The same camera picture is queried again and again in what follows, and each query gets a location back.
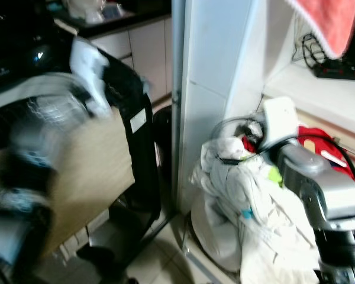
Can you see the white garment with green tag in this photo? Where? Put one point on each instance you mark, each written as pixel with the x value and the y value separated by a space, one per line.
pixel 254 207

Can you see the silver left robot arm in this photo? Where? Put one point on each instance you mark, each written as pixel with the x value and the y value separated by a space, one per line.
pixel 12 231

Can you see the white cabinet side panel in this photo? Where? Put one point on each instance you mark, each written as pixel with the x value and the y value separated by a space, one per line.
pixel 213 59

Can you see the black power strip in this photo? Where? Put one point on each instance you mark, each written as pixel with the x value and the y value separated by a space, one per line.
pixel 340 72

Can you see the white label sticker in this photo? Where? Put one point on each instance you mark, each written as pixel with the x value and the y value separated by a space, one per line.
pixel 138 120

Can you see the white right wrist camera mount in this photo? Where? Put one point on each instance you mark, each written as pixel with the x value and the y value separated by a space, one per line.
pixel 281 118

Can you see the beige cardboard panel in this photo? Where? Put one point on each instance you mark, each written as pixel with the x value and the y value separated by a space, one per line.
pixel 94 171

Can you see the red garment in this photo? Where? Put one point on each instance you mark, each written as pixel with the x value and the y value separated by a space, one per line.
pixel 313 136

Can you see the beige kitchen cabinet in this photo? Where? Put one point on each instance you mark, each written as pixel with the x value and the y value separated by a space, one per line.
pixel 142 53

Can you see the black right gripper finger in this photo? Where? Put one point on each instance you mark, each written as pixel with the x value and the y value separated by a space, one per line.
pixel 229 160

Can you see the pink towel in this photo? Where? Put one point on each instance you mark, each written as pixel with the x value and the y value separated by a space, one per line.
pixel 325 21

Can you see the white plastic bag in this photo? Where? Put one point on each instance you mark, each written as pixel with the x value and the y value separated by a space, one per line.
pixel 92 9

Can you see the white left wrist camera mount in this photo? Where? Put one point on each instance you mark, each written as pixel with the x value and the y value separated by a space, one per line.
pixel 89 65

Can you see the white shelf board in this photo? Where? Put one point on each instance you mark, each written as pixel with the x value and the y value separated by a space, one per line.
pixel 319 94

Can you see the dark kitchen countertop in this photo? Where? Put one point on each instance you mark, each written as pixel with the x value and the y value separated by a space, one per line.
pixel 130 22

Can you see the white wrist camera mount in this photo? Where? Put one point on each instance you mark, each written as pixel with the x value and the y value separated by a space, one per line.
pixel 281 118
pixel 89 65

